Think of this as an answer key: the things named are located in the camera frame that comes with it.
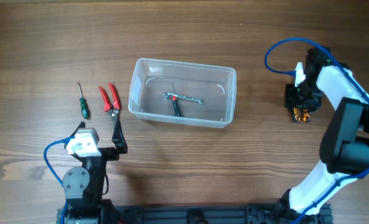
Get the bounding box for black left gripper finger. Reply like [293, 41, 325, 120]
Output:
[111, 116, 128, 154]
[70, 121, 85, 138]

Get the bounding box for red handled pruning shears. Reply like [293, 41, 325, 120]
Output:
[98, 83, 121, 129]

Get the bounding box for orange black pliers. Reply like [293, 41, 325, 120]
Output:
[297, 108, 303, 121]

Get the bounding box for green handled screwdriver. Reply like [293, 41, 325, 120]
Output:
[77, 82, 90, 119]

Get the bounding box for black red handled screwdriver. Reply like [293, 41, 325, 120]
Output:
[170, 83, 182, 117]

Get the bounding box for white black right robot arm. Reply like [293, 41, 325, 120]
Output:
[119, 46, 369, 223]

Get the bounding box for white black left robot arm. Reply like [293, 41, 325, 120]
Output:
[56, 121, 128, 224]

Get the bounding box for clear plastic container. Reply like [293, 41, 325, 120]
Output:
[128, 58, 236, 128]

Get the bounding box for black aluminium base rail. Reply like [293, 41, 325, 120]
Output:
[56, 203, 334, 224]

